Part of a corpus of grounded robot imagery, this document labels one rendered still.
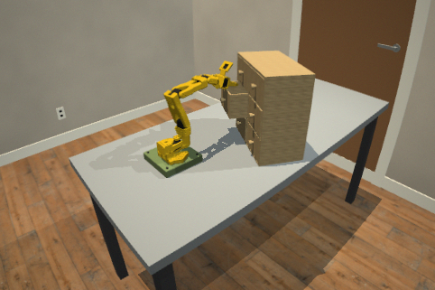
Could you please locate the wooden drawer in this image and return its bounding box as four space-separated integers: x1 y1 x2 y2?
236 117 247 142
220 81 248 119
249 67 264 108
247 122 260 162
248 95 263 137
237 55 249 90

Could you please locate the wooden chest of drawers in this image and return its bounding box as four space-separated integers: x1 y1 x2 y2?
237 51 316 166

